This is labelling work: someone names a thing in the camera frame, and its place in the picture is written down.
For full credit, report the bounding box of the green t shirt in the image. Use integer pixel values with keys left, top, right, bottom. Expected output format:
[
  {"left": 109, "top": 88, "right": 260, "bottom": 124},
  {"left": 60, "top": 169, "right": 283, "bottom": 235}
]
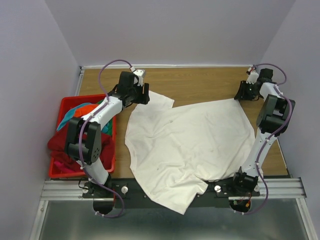
[{"left": 96, "top": 98, "right": 113, "bottom": 135}]

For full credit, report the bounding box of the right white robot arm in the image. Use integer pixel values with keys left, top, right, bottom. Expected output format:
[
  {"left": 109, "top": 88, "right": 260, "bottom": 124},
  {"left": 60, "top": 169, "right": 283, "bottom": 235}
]
[{"left": 230, "top": 66, "right": 296, "bottom": 196}]

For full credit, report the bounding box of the white t shirt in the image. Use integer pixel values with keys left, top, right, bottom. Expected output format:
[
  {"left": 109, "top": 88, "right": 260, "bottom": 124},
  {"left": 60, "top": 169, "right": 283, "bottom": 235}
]
[{"left": 124, "top": 92, "right": 255, "bottom": 214}]

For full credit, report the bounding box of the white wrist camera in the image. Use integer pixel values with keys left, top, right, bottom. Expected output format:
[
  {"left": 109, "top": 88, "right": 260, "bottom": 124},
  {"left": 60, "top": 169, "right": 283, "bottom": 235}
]
[
  {"left": 246, "top": 67, "right": 259, "bottom": 85},
  {"left": 132, "top": 69, "right": 146, "bottom": 87}
]

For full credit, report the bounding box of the red plastic bin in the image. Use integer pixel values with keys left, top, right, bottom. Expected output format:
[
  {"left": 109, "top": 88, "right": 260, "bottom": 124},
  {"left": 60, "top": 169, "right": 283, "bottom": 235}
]
[{"left": 48, "top": 94, "right": 116, "bottom": 179}]

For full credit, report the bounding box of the orange t shirt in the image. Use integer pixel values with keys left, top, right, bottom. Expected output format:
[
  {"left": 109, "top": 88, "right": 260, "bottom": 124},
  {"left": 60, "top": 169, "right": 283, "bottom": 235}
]
[{"left": 73, "top": 103, "right": 99, "bottom": 118}]

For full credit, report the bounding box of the pink t shirt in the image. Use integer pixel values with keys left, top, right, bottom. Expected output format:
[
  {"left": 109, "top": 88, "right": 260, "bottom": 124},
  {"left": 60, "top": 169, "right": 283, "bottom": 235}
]
[{"left": 53, "top": 161, "right": 75, "bottom": 174}]

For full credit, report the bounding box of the dark red t shirt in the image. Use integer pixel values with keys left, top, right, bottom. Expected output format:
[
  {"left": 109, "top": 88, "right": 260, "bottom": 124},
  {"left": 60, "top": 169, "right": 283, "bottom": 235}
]
[{"left": 47, "top": 126, "right": 115, "bottom": 173}]

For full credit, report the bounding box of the teal t shirt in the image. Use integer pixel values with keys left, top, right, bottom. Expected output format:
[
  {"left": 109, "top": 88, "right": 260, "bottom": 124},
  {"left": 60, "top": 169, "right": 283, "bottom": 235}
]
[{"left": 56, "top": 107, "right": 76, "bottom": 132}]

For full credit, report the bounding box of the aluminium frame rail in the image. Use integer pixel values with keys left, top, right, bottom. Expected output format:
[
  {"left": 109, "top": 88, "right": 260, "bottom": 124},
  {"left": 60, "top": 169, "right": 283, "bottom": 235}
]
[{"left": 30, "top": 178, "right": 309, "bottom": 240}]

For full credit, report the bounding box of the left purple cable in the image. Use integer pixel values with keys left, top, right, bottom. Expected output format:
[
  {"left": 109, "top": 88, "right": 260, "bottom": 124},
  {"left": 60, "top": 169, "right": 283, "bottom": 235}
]
[{"left": 78, "top": 59, "right": 136, "bottom": 218}]

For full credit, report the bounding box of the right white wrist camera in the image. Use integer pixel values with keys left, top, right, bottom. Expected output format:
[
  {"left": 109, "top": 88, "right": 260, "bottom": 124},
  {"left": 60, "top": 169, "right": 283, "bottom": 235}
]
[{"left": 246, "top": 67, "right": 259, "bottom": 85}]

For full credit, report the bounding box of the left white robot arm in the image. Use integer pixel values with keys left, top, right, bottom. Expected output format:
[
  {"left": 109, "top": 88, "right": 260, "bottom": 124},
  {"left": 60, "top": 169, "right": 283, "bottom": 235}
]
[{"left": 64, "top": 69, "right": 150, "bottom": 198}]

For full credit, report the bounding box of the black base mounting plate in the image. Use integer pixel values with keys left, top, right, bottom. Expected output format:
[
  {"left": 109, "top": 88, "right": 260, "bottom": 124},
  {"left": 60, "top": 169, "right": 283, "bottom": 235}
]
[{"left": 81, "top": 177, "right": 260, "bottom": 213}]

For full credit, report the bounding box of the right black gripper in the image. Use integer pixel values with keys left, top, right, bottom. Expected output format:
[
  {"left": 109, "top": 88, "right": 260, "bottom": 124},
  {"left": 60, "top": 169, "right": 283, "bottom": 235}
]
[{"left": 232, "top": 81, "right": 259, "bottom": 102}]

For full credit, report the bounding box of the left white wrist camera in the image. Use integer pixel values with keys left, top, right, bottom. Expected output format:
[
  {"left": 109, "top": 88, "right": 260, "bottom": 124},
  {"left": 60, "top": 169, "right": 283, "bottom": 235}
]
[{"left": 132, "top": 69, "right": 146, "bottom": 87}]

